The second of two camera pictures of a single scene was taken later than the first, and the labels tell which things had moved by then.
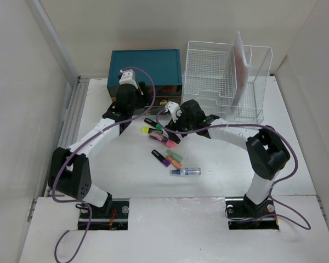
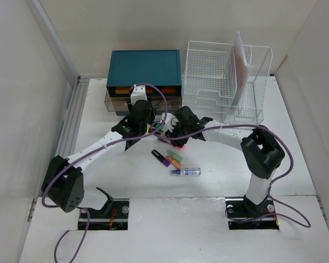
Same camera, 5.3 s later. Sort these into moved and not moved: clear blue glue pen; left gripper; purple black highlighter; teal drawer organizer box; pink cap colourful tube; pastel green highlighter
Moved: pink cap colourful tube; left gripper
Not moved: clear blue glue pen; purple black highlighter; pastel green highlighter; teal drawer organizer box
